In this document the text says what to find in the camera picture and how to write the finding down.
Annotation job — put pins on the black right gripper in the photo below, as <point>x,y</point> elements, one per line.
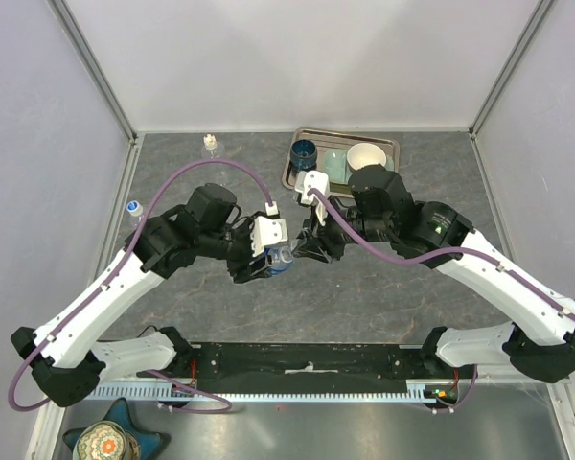
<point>317,241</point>

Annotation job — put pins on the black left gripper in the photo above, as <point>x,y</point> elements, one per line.
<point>242,271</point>

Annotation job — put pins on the blue label plastic bottle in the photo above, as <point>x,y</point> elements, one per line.
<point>279,259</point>

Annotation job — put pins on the clear bottle with notched cap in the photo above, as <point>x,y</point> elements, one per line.
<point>216,172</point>

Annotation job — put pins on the clear wide plastic bottle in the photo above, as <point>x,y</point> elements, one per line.
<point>133,221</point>

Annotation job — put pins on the cream notched bottle cap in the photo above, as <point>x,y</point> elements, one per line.
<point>210,142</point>

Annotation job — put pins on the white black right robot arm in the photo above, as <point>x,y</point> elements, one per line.
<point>538,338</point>

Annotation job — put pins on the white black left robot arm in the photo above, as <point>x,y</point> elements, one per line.
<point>68,356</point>

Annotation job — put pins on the light green square plate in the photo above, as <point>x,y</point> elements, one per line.
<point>334,165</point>

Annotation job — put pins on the dark blue ceramic cup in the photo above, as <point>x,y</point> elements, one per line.
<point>303,155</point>

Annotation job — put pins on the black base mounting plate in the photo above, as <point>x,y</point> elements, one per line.
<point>305,368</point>

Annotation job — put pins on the cream and brown bowl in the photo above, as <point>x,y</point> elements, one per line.
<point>365,154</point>

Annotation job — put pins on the metal serving tray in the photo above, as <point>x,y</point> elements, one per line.
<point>332,148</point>

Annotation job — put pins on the blue star shaped dish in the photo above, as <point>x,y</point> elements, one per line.
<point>152,443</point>

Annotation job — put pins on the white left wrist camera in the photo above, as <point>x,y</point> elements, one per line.
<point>269,230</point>

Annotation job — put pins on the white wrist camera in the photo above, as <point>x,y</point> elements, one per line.
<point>269,230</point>
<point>309,186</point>

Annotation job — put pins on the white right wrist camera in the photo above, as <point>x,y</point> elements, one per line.
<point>309,186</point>

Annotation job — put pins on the light blue cable duct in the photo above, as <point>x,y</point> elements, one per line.
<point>154,390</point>

